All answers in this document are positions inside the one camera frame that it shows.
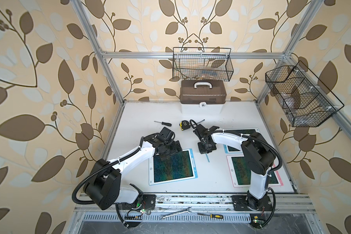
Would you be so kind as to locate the pink writing tablet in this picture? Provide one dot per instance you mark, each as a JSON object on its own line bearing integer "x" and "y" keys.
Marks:
{"x": 241, "y": 174}

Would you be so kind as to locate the silver wrench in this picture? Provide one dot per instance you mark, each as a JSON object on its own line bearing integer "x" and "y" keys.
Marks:
{"x": 185, "y": 211}

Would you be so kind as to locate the black yellow tape measure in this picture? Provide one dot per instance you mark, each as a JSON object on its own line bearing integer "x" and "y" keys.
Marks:
{"x": 185, "y": 125}

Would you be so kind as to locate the brown white toolbox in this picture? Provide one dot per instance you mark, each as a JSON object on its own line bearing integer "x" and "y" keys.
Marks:
{"x": 203, "y": 97}

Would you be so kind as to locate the yellow black screwdriver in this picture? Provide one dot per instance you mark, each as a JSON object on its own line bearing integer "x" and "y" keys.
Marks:
{"x": 212, "y": 215}

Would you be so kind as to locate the aluminium front rail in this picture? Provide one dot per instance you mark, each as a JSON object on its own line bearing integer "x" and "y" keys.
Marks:
{"x": 222, "y": 203}

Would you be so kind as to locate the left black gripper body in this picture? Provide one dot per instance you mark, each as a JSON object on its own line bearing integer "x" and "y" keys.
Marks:
{"x": 170, "y": 149}

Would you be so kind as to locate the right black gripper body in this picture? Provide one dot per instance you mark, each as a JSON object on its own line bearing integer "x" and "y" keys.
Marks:
{"x": 204, "y": 148}

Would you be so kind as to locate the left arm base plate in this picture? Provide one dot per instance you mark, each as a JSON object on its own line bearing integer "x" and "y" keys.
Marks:
{"x": 142, "y": 202}

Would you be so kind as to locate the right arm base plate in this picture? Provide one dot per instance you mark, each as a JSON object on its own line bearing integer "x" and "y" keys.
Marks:
{"x": 240, "y": 203}

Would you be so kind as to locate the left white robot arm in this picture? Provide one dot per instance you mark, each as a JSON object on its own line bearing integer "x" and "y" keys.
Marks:
{"x": 103, "y": 185}

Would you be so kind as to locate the small black screwdriver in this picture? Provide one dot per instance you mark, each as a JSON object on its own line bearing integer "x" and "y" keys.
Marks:
{"x": 164, "y": 123}

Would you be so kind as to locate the back wire basket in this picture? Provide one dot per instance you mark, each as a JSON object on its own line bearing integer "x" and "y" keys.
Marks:
{"x": 202, "y": 63}

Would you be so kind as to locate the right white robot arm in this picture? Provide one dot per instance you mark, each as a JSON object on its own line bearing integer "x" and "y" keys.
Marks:
{"x": 261, "y": 157}

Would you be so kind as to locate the wire basket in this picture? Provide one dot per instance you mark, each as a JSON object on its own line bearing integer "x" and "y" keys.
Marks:
{"x": 202, "y": 63}
{"x": 306, "y": 100}

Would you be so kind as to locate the blue writing tablet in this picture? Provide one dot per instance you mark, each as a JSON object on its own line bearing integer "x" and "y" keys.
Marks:
{"x": 178, "y": 167}
{"x": 247, "y": 131}

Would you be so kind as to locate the right wire basket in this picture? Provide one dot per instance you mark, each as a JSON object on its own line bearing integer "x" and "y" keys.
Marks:
{"x": 306, "y": 100}

